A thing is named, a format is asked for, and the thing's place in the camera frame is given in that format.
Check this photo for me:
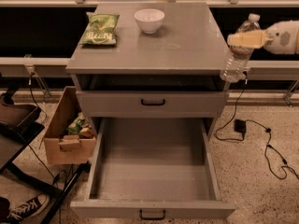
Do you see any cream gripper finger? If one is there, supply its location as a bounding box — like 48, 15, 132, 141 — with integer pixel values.
227, 30, 274, 49

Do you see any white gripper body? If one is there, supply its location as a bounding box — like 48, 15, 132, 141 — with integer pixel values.
263, 21, 299, 55

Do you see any clear plastic water bottle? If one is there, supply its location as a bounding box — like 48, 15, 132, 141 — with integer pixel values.
220, 13, 260, 83

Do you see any grey drawer cabinet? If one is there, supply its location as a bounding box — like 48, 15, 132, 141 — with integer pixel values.
66, 1, 228, 133

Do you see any open grey middle drawer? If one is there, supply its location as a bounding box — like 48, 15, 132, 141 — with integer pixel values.
71, 119, 235, 220

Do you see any closed grey upper drawer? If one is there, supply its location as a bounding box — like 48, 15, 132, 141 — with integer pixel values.
77, 91, 228, 119

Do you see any black power adapter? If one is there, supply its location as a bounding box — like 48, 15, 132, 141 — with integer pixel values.
235, 119, 247, 133

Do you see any white ceramic bowl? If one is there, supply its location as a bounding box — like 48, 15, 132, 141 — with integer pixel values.
135, 8, 164, 34

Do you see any green chip bag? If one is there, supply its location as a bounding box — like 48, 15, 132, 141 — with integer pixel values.
79, 12, 120, 45

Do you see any green snack bag in box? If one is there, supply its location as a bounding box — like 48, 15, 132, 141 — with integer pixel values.
66, 112, 90, 135

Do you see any cardboard box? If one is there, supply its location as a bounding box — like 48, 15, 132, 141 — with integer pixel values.
44, 87, 95, 164

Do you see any black cart stand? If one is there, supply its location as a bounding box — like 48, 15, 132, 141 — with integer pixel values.
0, 92, 89, 224

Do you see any black and white sneaker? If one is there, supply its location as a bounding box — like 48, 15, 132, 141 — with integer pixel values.
7, 194, 50, 221

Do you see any black floor cable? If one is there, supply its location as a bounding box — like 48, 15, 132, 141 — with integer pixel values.
213, 75, 299, 181

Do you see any black cable at left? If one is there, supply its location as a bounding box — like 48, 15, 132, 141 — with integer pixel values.
27, 72, 68, 224

